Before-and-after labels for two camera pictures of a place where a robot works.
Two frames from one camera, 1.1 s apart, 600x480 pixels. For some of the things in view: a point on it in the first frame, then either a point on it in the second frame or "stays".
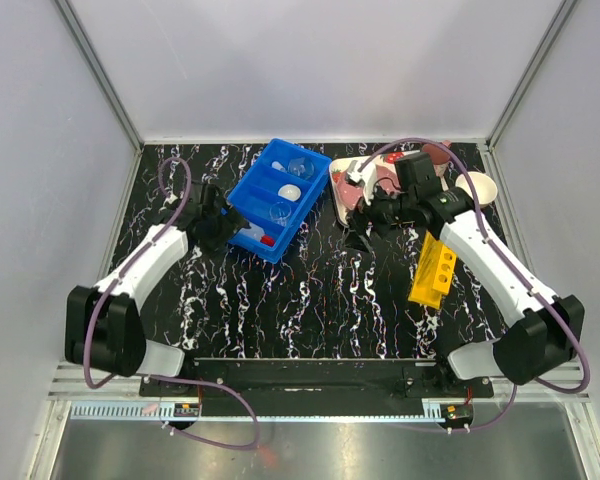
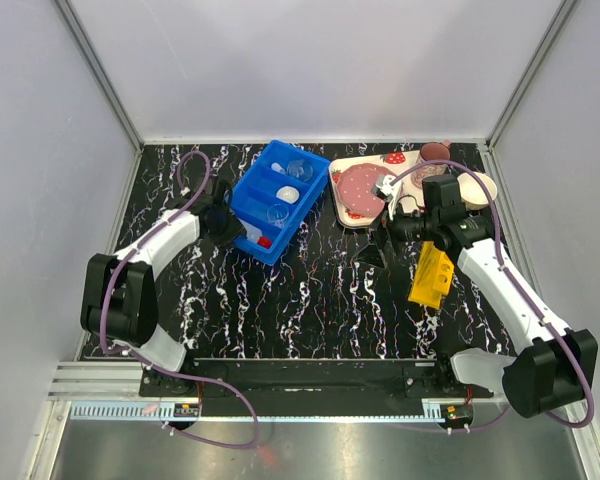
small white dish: (289, 192) stays
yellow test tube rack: (435, 273) stays
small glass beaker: (280, 212) stays
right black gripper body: (386, 210) -> (404, 228)
